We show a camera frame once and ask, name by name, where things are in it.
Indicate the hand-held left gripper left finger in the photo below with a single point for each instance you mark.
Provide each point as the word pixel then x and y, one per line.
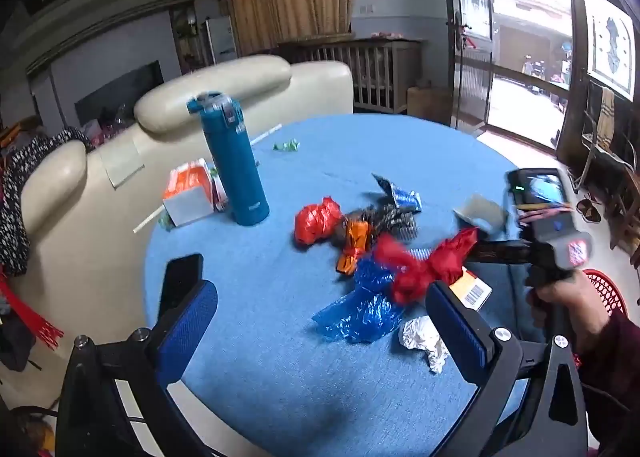
pixel 187 322

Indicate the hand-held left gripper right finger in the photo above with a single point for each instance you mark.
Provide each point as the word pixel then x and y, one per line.
pixel 460 332

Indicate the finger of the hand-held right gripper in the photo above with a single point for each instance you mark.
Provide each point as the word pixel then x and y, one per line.
pixel 500 253

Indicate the white paper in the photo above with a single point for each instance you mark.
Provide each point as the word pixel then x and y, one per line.
pixel 420 332

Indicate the small red white box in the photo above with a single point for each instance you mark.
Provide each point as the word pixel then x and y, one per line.
pixel 475 293

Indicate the crimson plastic bag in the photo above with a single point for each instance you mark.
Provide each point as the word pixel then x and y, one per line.
pixel 415 272

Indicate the blue white striped packet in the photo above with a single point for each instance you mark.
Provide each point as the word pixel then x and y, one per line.
pixel 422 254

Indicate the red plastic basket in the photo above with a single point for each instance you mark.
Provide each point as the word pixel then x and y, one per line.
pixel 612 292

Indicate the blue plastic bag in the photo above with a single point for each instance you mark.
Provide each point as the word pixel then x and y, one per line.
pixel 365 307

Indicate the black plastic bag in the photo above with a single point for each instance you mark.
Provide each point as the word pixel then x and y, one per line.
pixel 395 224

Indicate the blue silver snack wrapper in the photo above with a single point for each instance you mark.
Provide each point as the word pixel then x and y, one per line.
pixel 402 197

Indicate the orange foil wrapper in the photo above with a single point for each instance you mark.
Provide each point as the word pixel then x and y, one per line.
pixel 355 242

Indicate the orange-red plastic bag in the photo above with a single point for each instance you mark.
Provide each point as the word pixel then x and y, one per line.
pixel 317 222

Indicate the person's right forearm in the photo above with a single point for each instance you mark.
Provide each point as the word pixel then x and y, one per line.
pixel 615 367

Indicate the person's right hand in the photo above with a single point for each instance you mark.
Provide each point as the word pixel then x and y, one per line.
pixel 575 307

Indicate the brown slipper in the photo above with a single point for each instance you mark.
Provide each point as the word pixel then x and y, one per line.
pixel 590 212

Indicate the black smartphone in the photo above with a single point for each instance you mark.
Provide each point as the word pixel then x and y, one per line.
pixel 182 272

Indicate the green candy wrapper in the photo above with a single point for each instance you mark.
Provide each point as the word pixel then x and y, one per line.
pixel 286 145
pixel 164 220

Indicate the cream leather sofa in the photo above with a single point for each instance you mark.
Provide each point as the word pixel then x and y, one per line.
pixel 100 237

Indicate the orange white tissue box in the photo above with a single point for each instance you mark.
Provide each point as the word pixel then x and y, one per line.
pixel 187 197

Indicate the striped towel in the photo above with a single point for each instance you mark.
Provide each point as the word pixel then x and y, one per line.
pixel 606 117

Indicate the red fringed scarf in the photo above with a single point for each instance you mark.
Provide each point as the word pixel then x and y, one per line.
pixel 35 322

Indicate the teal thermos bottle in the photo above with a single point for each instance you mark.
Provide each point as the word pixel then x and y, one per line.
pixel 235 172

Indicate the cardboard box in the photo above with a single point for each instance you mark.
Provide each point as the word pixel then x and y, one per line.
pixel 430 107

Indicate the pale paper sheet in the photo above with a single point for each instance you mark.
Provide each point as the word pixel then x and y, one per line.
pixel 122 162

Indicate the long white stick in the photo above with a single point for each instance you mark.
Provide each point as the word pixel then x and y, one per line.
pixel 265 133

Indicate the stained glass window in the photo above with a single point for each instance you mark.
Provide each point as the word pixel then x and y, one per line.
pixel 612 37

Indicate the brown glass door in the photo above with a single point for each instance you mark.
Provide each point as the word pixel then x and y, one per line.
pixel 467 37

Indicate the pile of colourful packages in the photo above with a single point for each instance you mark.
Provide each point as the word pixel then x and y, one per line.
pixel 107 127

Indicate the wooden baby crib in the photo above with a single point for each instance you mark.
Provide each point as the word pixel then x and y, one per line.
pixel 380 72

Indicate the flat screen television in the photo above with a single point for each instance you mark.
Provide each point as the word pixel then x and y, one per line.
pixel 125 92

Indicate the white standing air conditioner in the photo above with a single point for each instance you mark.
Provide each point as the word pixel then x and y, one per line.
pixel 221 39

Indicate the glass display cabinet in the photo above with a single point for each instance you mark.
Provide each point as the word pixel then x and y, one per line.
pixel 187 37

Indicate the metal frame chair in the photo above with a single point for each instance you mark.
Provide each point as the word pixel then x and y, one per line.
pixel 590 157

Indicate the wall switch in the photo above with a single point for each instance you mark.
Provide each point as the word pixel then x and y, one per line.
pixel 366 9

